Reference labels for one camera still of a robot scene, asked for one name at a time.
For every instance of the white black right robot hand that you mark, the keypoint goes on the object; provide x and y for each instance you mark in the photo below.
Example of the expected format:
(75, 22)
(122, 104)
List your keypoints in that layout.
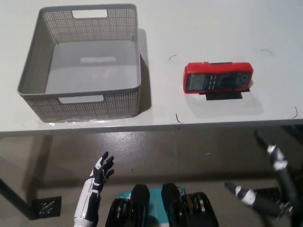
(280, 165)

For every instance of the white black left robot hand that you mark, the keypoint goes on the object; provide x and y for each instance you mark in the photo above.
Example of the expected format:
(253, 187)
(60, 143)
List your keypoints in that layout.
(88, 198)

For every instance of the red digital multimeter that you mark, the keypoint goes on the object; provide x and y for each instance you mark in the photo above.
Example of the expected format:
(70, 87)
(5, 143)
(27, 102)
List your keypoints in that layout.
(217, 79)

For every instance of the black floor tape patch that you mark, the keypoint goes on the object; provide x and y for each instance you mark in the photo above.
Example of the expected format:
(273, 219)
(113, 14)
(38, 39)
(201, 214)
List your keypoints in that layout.
(47, 206)
(267, 191)

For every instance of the black metal table leg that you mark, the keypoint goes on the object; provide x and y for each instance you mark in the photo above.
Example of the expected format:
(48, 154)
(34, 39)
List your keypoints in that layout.
(16, 201)

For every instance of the clear tape strip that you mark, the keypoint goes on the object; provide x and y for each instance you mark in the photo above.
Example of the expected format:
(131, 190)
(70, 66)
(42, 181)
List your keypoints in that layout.
(82, 121)

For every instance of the black tape patch, cross shaped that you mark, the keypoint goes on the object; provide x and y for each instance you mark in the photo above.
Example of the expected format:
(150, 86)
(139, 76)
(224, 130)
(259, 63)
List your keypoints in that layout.
(222, 97)

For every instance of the grey perforated plastic basket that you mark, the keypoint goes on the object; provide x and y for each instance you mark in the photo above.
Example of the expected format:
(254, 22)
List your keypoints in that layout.
(35, 71)

